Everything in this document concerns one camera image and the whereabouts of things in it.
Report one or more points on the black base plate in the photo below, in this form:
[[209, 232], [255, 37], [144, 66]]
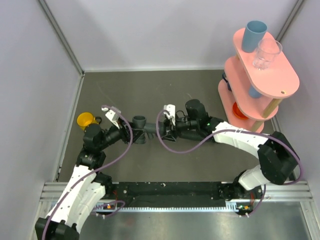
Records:
[[173, 194]]

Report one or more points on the grey plastic pipe fitting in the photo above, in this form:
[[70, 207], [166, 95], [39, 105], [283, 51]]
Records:
[[149, 129]]

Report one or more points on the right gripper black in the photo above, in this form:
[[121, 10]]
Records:
[[167, 123]]

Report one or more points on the pink three-tier shelf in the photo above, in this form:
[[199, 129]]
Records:
[[279, 81]]

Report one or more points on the yellow plastic cup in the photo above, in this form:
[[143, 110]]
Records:
[[86, 118]]

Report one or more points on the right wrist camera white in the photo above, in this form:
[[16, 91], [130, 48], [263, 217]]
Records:
[[170, 113]]

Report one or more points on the grey slotted cable duct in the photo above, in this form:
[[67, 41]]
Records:
[[226, 207]]

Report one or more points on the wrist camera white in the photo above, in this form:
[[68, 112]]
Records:
[[170, 113], [112, 114]]

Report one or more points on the orange bowl bottom tier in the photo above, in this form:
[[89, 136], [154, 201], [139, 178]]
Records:
[[236, 111]]

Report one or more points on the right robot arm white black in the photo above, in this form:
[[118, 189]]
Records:
[[276, 157]]

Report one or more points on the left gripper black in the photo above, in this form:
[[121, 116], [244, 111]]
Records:
[[125, 131]]

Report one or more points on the blue cup middle tier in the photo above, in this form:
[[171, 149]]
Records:
[[254, 93]]

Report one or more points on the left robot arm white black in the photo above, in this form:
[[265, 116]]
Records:
[[87, 184]]

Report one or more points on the clear glass cup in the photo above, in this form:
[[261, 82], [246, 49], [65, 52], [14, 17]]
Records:
[[266, 52]]

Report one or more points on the dark blue cup behind shelf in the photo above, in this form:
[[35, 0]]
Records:
[[224, 77]]

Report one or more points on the blue cup on top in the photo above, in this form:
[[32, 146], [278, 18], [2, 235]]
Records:
[[253, 34]]

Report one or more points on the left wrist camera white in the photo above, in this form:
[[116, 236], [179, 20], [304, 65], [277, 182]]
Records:
[[112, 114]]

